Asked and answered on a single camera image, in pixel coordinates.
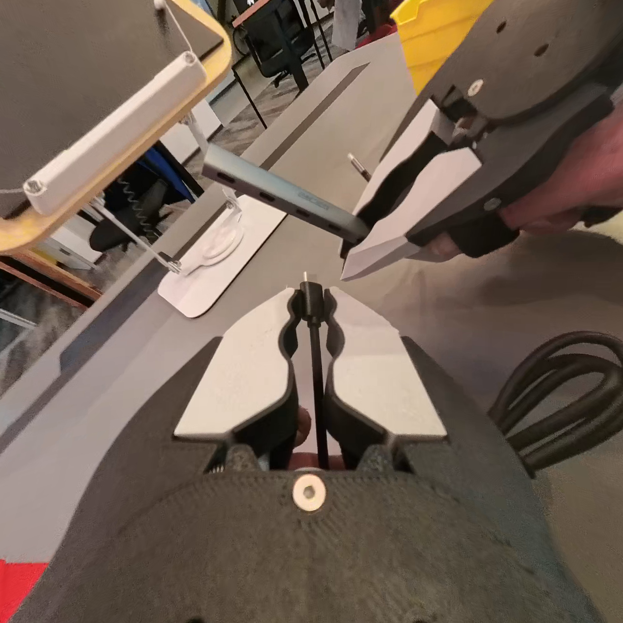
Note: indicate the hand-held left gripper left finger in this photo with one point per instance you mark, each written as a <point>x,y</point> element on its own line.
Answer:
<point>238,384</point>

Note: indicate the grey usb hub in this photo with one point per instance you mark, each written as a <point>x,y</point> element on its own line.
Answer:
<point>282,195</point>

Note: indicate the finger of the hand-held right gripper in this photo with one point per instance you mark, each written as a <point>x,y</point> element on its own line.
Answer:
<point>404,161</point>
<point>428,209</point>

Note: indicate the blue draped office chair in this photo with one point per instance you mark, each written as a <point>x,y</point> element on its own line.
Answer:
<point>141,200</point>

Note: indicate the person's right hand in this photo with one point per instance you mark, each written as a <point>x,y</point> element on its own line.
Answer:
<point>574,185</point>

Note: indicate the yellow plastic bin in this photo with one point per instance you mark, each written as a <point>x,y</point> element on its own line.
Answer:
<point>433,39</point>

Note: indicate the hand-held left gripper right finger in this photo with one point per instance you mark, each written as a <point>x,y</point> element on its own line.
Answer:
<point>389,384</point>

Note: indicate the black office chair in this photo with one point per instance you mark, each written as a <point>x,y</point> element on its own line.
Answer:
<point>277,44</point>

